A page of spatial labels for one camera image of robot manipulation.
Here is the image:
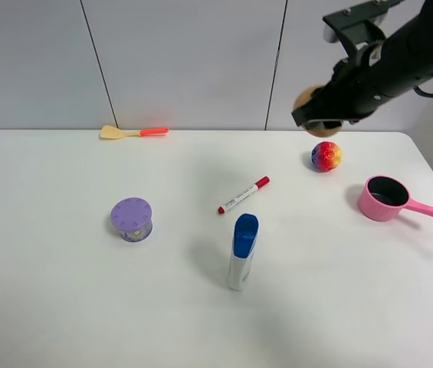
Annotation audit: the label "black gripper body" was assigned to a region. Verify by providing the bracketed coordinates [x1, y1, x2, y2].
[313, 41, 387, 123]

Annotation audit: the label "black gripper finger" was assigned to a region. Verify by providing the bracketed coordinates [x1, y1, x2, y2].
[291, 100, 339, 129]

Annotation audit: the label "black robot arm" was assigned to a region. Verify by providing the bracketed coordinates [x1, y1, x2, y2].
[291, 1, 433, 132]

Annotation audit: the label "rainbow textured ball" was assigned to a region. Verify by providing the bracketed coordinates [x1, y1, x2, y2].
[311, 141, 343, 173]

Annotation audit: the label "red whiteboard marker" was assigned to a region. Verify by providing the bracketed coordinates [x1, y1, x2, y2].
[217, 176, 270, 215]

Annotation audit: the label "pink toy saucepan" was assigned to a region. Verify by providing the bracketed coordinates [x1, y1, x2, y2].
[358, 176, 433, 222]

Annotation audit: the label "white bottle blue cap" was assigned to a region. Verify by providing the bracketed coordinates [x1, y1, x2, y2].
[228, 213, 259, 291]

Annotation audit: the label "purple round container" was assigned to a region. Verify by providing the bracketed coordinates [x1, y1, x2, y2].
[110, 197, 153, 242]

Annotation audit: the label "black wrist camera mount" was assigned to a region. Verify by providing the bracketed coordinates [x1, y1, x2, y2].
[323, 0, 402, 58]

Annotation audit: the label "yellow spatula orange handle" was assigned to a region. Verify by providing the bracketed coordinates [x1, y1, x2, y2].
[100, 125, 169, 140]

